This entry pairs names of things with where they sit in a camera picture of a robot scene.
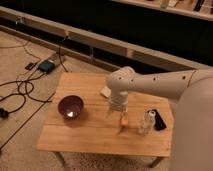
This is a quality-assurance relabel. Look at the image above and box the black floor cable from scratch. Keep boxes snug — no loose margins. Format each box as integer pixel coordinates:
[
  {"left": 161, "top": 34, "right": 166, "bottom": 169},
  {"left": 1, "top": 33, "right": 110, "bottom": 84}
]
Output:
[{"left": 0, "top": 39, "right": 68, "bottom": 151}]

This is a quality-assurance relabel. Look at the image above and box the black plug on floor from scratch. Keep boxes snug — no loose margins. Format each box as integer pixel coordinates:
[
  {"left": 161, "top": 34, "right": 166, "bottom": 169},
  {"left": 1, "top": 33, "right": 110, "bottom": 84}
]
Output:
[{"left": 0, "top": 108, "right": 9, "bottom": 119}]

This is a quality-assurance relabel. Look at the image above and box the long wooden rail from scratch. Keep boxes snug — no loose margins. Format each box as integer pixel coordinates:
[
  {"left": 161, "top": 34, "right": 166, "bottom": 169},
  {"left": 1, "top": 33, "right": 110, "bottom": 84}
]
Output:
[{"left": 0, "top": 6, "right": 211, "bottom": 71}]

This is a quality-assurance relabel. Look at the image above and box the orange pepper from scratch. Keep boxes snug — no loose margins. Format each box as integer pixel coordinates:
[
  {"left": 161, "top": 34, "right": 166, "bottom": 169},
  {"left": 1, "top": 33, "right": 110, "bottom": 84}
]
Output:
[{"left": 118, "top": 112, "right": 129, "bottom": 133}]

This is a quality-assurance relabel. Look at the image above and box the wooden table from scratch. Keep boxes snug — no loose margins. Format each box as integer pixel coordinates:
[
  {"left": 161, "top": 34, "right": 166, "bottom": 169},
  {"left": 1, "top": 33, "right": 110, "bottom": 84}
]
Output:
[{"left": 37, "top": 73, "right": 173, "bottom": 166}]

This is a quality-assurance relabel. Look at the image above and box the small black adapter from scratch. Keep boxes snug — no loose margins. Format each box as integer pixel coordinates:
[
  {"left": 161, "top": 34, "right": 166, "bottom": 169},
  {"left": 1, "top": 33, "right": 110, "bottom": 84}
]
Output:
[{"left": 25, "top": 62, "right": 37, "bottom": 71}]

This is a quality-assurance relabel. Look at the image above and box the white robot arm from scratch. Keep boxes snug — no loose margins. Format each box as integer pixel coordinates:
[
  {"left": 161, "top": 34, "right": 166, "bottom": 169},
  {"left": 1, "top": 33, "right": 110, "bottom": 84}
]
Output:
[{"left": 106, "top": 67, "right": 213, "bottom": 171}]

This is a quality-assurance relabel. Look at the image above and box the dark red ceramic cup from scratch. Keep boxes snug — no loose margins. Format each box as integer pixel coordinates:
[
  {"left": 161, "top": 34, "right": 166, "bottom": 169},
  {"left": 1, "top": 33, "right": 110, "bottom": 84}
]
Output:
[{"left": 58, "top": 95, "right": 84, "bottom": 119}]

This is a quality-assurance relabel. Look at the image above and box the white rectangular block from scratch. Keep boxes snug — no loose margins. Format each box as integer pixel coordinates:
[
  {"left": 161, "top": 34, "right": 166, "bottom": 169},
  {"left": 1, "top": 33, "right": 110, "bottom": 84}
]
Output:
[{"left": 100, "top": 87, "right": 111, "bottom": 98}]

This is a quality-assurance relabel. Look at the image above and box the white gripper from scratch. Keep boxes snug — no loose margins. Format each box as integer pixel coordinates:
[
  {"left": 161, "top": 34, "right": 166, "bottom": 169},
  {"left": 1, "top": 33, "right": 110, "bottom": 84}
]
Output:
[{"left": 106, "top": 91, "right": 128, "bottom": 118}]

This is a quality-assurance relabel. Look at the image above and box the black flat device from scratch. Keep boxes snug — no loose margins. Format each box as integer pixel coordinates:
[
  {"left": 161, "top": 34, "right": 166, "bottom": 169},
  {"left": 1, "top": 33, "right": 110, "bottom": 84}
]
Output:
[{"left": 148, "top": 109, "right": 167, "bottom": 131}]

